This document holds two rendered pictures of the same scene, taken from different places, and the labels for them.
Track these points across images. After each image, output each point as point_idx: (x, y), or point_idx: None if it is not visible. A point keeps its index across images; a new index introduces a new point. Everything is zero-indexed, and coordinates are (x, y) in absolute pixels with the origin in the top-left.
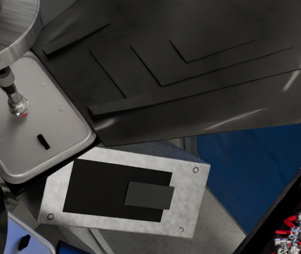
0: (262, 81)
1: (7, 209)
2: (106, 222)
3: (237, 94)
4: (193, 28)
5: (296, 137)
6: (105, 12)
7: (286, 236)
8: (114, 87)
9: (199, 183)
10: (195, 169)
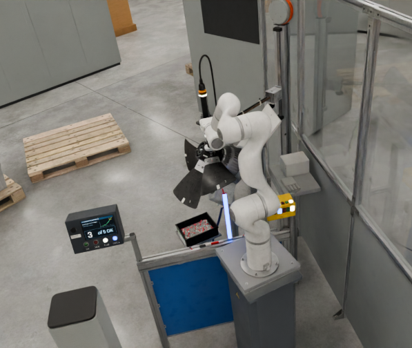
0: (206, 179)
1: None
2: None
3: (206, 177)
4: (214, 173)
5: None
6: (221, 167)
7: (210, 226)
8: (210, 166)
9: (212, 197)
10: (214, 195)
